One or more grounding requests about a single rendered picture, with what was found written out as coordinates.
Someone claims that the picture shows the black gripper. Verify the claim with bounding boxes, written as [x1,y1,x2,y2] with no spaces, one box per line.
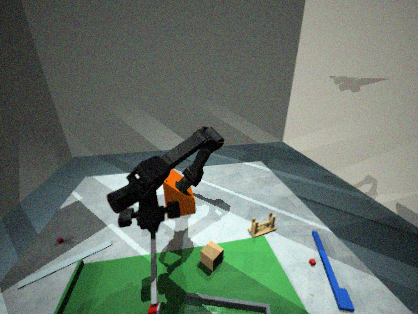
[118,193,181,228]

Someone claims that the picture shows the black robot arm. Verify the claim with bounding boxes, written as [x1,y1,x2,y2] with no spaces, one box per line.
[106,126,224,229]

